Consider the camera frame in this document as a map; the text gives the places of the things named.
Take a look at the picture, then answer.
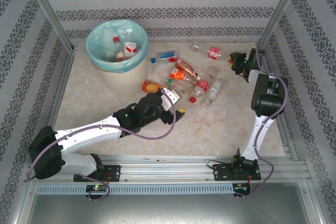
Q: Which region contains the orange juice bottle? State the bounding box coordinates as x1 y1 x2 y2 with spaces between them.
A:
142 79 165 94

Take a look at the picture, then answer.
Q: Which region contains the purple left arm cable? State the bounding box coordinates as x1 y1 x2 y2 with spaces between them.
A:
25 94 177 201

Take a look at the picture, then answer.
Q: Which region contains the clear bottle green white label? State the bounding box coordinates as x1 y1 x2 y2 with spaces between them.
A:
200 79 223 109

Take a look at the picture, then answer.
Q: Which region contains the blue label bottle blue cap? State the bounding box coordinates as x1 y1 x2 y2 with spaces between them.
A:
150 50 181 65

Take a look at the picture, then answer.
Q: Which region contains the light blue bin liner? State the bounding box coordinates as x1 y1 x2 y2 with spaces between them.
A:
85 19 150 74

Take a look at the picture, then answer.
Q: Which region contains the clear bottle red floral label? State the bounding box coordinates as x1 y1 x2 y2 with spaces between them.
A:
191 40 229 60

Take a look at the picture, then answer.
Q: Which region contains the slotted grey cable duct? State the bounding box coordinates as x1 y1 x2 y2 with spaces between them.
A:
35 183 236 196

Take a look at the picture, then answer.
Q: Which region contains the grey metal panel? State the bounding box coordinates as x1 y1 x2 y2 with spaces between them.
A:
26 182 322 224

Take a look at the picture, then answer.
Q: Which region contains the clear bottle orange label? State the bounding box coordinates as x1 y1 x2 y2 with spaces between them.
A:
170 67 202 83

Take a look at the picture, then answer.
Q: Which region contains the red cap bottle red label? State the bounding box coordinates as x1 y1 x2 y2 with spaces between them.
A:
188 78 211 104

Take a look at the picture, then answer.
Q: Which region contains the aluminium frame post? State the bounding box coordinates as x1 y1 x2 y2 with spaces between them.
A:
20 0 76 51
258 0 307 49

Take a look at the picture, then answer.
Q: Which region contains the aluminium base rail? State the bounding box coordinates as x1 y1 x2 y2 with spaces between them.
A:
25 154 316 183

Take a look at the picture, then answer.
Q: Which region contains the copper brown bottle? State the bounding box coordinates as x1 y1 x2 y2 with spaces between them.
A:
175 58 198 78

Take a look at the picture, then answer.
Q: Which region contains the pink label bottle white cap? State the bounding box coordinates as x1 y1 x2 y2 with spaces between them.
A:
122 28 139 54

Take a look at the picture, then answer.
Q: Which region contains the clear bottle green cap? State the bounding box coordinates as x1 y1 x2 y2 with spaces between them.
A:
164 76 196 97

